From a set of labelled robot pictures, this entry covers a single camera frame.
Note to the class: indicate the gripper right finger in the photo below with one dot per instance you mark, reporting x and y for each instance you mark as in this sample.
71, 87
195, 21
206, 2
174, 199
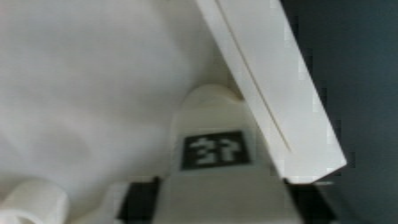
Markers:
311, 202

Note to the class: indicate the white table leg angled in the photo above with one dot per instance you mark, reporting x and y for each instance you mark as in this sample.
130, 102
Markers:
222, 188

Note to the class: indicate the white square tabletop part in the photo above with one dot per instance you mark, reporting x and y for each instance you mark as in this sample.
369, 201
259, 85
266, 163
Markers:
103, 59

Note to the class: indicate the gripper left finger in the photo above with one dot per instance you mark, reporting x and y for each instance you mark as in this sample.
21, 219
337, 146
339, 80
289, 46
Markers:
128, 203

